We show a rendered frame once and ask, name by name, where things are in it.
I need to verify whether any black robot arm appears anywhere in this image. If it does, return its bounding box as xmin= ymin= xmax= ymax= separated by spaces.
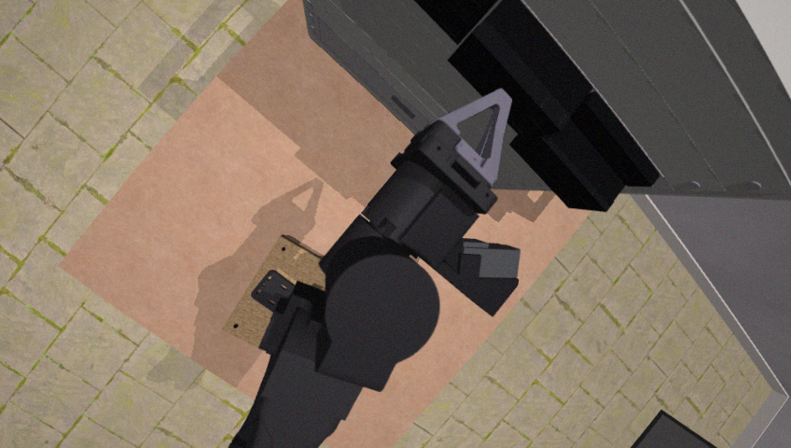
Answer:
xmin=228 ymin=184 xmax=520 ymax=448

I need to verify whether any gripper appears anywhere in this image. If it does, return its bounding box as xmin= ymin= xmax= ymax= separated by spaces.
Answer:
xmin=361 ymin=89 xmax=512 ymax=246

